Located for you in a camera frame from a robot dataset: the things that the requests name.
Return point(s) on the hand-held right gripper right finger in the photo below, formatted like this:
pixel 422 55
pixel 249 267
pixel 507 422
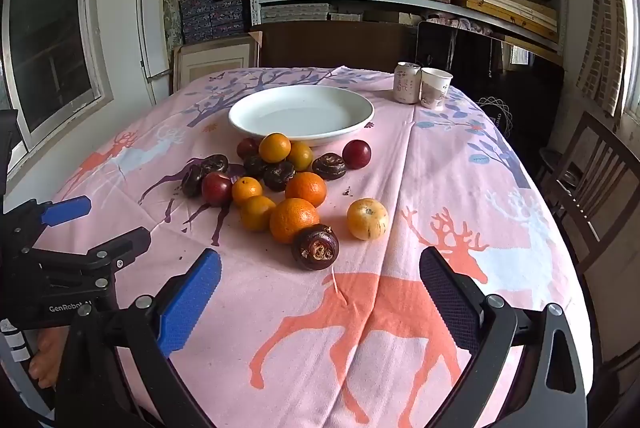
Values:
pixel 447 298

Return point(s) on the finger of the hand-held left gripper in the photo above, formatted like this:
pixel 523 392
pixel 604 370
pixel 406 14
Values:
pixel 67 210
pixel 122 245

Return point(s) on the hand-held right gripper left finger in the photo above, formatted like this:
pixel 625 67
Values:
pixel 190 303

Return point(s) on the yellow round fruit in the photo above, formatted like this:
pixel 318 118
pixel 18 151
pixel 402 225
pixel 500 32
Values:
pixel 367 219

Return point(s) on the small orange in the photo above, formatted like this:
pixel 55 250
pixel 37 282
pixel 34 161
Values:
pixel 246 190

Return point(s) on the large orange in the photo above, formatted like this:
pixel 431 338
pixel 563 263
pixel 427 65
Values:
pixel 292 220

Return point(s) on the dark red plum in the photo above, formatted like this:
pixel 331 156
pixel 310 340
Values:
pixel 246 148

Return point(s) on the greenish orange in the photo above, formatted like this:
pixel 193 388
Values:
pixel 302 157

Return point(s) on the white plate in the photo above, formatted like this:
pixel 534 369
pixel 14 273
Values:
pixel 300 113

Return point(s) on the pink printed tablecloth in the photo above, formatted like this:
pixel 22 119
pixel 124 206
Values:
pixel 425 188

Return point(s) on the white framed window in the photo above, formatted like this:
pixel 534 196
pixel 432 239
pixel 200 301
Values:
pixel 50 33

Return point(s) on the dark wooden chair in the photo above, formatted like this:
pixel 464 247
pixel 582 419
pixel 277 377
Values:
pixel 590 188

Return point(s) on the white board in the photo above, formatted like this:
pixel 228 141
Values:
pixel 150 33

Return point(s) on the framed picture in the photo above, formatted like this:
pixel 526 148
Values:
pixel 215 60

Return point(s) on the white paper cup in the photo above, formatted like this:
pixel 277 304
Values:
pixel 436 88

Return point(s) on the pink drink can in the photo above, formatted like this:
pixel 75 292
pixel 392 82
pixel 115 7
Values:
pixel 406 83

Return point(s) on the grey marbled panel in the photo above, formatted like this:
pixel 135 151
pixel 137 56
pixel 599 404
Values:
pixel 171 8

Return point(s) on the black glossy panel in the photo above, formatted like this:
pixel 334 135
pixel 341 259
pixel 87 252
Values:
pixel 475 68

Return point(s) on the stack of blue patterned boxes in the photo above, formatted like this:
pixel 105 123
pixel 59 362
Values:
pixel 210 15

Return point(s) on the dark wooden panel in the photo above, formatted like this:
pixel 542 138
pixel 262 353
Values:
pixel 340 48

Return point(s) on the row of grey patterned boxes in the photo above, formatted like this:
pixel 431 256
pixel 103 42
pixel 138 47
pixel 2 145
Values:
pixel 295 12

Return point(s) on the beige curtain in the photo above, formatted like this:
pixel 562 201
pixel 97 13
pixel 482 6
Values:
pixel 600 33

